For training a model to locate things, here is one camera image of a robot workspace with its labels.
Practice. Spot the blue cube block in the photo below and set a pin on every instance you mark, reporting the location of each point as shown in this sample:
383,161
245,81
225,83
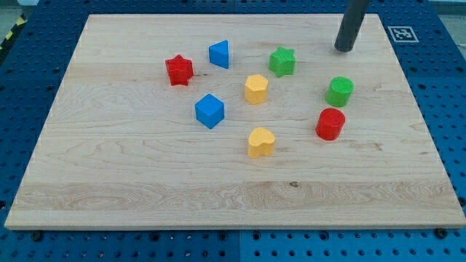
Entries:
209,111

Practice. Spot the green star block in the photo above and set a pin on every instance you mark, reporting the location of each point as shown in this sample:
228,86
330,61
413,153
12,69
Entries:
282,61

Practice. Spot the light wooden board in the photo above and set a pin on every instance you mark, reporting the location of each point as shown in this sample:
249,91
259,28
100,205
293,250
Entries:
121,148

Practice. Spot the red cylinder block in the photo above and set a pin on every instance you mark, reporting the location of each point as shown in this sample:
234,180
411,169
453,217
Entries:
330,124

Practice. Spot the yellow pentagon block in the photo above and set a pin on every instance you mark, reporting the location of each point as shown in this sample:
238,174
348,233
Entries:
256,89

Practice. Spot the white fiducial marker tag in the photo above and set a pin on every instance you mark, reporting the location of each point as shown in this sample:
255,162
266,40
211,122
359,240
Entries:
402,34

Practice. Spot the yellow black hazard tape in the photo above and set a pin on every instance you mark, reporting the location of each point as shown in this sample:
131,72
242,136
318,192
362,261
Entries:
14,33

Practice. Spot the yellow heart block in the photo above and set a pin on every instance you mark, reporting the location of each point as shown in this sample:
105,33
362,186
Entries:
261,142

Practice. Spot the red star block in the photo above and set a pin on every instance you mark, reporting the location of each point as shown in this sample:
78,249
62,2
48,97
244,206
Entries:
179,70

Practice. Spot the green cylinder block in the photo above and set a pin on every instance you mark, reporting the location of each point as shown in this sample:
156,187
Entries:
339,91

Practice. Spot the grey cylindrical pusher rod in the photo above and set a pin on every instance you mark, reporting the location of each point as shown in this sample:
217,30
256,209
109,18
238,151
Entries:
350,25

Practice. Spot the blue triangle block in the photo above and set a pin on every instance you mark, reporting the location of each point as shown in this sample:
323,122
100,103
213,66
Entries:
219,54

